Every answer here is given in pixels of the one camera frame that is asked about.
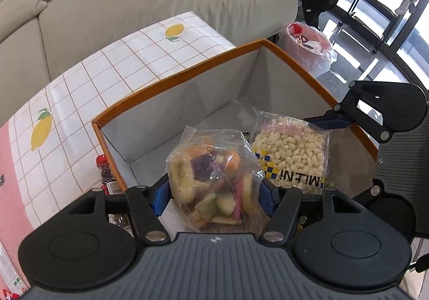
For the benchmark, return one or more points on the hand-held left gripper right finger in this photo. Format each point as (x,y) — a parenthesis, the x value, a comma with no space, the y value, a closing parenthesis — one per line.
(268,197)

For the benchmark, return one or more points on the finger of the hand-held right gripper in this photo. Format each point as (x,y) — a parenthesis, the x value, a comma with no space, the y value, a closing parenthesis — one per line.
(331,120)
(368,191)

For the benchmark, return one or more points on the red sausage packet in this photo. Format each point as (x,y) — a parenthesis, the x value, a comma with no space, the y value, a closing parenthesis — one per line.
(10,280)

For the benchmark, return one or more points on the small red-capped bottle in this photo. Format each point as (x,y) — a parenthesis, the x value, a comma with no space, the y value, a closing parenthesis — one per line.
(109,179)

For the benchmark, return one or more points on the beige sofa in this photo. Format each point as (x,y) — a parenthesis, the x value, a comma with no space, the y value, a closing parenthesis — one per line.
(134,1)

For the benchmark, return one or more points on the white puffs Milni bag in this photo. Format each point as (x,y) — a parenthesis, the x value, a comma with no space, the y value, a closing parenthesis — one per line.
(291,152)

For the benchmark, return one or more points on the trash bin with pink bag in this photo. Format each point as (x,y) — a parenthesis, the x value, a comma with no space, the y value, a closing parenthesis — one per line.
(301,51)

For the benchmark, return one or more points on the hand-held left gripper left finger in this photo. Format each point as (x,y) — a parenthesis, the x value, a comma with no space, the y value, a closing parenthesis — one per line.
(161,194)

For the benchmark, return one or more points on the orange cardboard box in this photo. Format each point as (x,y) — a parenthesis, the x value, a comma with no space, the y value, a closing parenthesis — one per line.
(187,98)

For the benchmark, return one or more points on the clear dried fruit chips bag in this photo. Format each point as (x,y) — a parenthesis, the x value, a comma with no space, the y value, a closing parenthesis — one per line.
(207,179)

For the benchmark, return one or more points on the pink checked lemon tablecloth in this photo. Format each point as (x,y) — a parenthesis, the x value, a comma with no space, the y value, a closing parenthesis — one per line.
(100,68)

